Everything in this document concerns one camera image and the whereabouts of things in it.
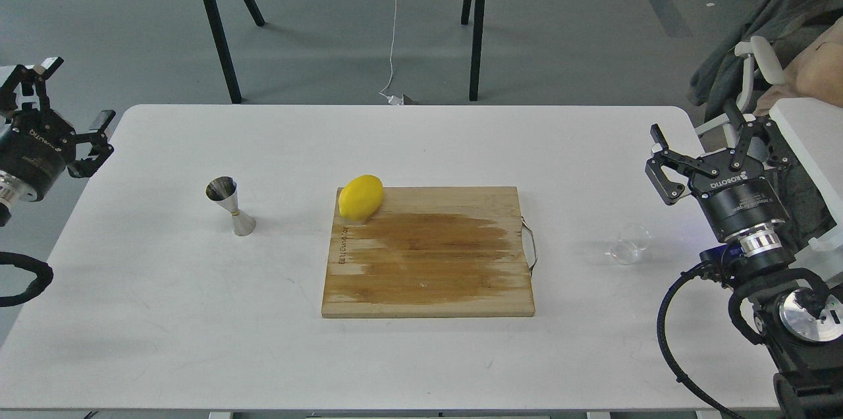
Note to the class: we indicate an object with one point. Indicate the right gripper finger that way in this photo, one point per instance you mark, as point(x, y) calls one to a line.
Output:
point(662, 157)
point(760, 139)

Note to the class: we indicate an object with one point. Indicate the grey jacket on chair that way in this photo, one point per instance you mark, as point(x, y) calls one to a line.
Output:
point(718, 79)

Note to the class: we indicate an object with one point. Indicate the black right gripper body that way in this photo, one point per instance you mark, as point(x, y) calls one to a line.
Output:
point(734, 200)

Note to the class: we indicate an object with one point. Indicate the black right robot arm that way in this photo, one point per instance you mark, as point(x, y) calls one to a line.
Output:
point(790, 310)

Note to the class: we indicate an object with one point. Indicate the person forearm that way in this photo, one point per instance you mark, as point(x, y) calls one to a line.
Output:
point(815, 73)

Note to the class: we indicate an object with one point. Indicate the white office chair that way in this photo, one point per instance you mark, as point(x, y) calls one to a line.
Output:
point(811, 229)

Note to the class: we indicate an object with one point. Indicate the yellow lemon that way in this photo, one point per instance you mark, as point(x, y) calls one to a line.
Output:
point(360, 198)

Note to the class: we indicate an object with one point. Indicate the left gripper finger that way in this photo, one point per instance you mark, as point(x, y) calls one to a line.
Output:
point(32, 82)
point(100, 148)

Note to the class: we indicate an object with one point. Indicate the clear glass measuring cup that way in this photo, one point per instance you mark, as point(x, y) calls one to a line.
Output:
point(630, 244)

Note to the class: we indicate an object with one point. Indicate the steel double jigger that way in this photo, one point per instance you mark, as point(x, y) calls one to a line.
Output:
point(223, 192)

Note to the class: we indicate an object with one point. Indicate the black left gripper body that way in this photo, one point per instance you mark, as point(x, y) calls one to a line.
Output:
point(32, 155)

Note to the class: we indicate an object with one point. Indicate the white side table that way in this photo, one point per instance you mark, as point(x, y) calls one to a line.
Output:
point(813, 130)

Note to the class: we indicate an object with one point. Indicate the wooden cutting board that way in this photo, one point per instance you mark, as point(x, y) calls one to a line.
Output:
point(431, 253)

